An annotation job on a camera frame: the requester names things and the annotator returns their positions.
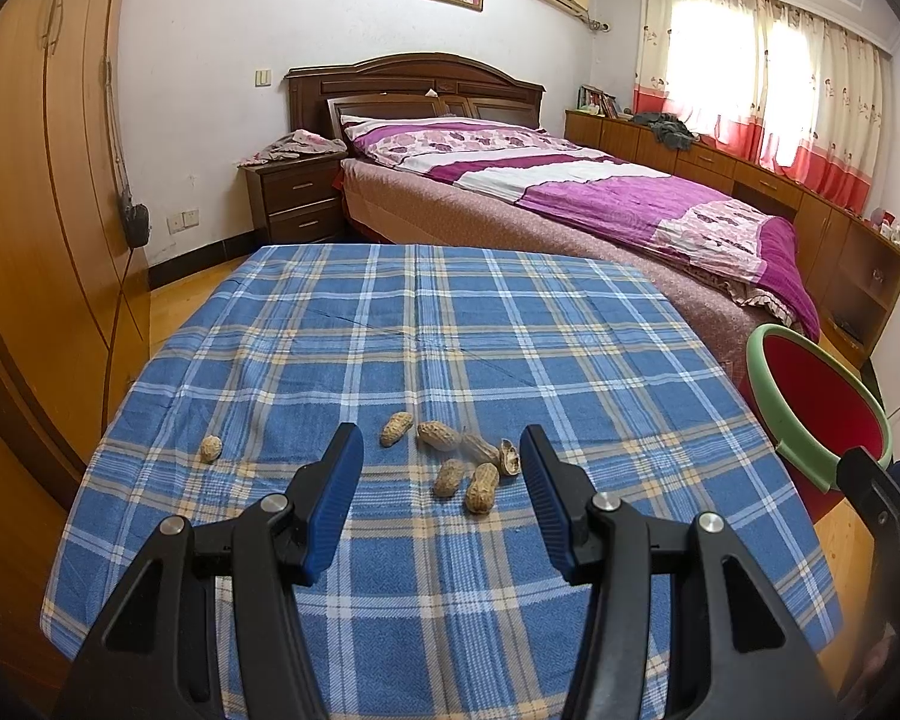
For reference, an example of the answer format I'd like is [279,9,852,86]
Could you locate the black hanging pouch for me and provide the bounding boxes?
[120,199,152,248]

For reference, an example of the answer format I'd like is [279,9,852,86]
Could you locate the long wooden cabinet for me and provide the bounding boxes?
[565,109,900,368]

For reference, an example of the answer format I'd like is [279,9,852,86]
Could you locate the red bucket with green rim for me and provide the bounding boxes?
[746,324,892,526]

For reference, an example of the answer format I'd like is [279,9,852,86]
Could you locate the floral curtain with red hem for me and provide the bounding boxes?
[632,0,897,215]

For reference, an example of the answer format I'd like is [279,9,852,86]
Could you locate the grey clothes pile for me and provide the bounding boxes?
[628,111,697,151]

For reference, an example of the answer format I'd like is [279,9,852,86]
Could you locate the dark wooden bed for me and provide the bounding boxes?
[285,52,822,346]

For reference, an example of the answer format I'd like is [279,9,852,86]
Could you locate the mauve bedspread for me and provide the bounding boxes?
[340,157,818,406]

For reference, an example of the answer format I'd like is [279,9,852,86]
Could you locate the pink cloth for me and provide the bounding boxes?
[236,130,348,168]

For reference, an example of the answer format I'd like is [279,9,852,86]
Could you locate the purple floral quilt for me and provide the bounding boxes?
[340,116,822,342]

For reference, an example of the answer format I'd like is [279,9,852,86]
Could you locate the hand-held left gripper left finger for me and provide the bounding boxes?
[52,422,366,720]

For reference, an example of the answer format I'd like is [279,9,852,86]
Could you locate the blue plaid tablecloth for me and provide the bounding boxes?
[39,244,845,720]

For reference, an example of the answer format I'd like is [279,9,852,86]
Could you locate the wooden wardrobe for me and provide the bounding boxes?
[0,0,155,511]

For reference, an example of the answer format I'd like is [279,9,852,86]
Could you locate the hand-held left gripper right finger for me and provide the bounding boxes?
[520,424,841,720]

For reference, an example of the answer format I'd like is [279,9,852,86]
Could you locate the dark wooden nightstand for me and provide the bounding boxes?
[241,157,348,245]

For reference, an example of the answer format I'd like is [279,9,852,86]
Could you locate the row of books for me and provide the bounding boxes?
[577,85,620,119]

